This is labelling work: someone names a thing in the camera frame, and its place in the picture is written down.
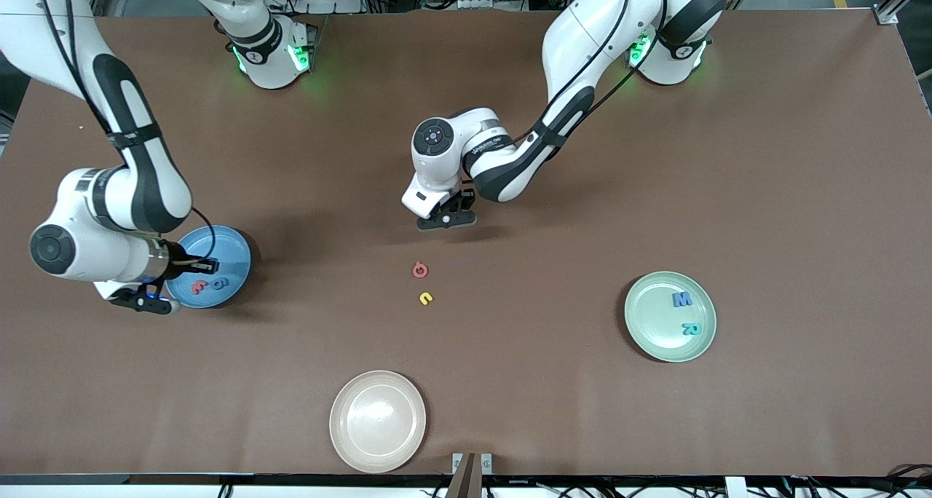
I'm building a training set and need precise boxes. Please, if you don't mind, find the aluminium frame profile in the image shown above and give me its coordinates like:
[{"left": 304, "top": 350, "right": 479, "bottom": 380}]
[{"left": 874, "top": 0, "right": 932, "bottom": 27}]

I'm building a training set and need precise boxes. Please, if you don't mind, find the pale beige plate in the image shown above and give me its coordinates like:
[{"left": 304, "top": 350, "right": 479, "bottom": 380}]
[{"left": 329, "top": 370, "right": 427, "bottom": 474}]

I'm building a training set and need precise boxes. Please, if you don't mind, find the pale green plate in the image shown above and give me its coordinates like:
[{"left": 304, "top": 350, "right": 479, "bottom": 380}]
[{"left": 624, "top": 271, "right": 718, "bottom": 363}]

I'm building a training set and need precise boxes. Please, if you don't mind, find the blue plate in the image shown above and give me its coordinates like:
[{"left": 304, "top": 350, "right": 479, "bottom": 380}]
[{"left": 166, "top": 225, "right": 253, "bottom": 309}]

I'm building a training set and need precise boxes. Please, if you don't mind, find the metal table edge bracket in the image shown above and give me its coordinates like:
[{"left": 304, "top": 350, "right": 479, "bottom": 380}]
[{"left": 446, "top": 452, "right": 494, "bottom": 498}]

